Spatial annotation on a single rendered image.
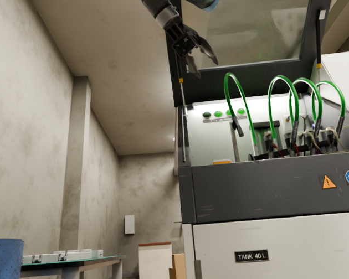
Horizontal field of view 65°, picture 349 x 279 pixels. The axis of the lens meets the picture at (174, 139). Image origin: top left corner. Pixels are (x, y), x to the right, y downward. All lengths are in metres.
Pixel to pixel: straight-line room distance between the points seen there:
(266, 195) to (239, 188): 0.07
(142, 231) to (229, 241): 9.55
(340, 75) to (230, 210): 0.91
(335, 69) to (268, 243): 0.94
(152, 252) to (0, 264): 5.70
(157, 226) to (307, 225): 9.54
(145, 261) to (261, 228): 6.71
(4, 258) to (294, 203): 1.64
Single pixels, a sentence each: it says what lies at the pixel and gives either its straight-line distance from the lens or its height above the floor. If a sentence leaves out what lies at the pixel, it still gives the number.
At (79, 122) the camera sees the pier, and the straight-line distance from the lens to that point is 5.76.
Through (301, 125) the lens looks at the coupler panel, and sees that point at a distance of 1.52.
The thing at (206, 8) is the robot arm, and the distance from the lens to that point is 1.03.
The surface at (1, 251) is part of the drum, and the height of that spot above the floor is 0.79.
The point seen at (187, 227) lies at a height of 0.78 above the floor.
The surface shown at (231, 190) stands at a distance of 0.78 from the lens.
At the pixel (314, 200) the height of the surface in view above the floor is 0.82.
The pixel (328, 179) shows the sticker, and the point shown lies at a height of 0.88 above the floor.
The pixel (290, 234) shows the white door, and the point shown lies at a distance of 0.80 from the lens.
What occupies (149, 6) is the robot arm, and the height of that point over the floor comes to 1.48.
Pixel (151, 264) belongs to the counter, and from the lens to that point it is 7.42.
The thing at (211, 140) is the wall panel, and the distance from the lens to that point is 1.40.
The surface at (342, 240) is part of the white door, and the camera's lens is 0.85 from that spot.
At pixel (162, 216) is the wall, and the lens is 10.27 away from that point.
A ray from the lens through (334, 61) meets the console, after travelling 1.52.
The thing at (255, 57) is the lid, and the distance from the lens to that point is 1.47.
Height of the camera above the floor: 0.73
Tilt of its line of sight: 22 degrees up
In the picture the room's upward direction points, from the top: 4 degrees counter-clockwise
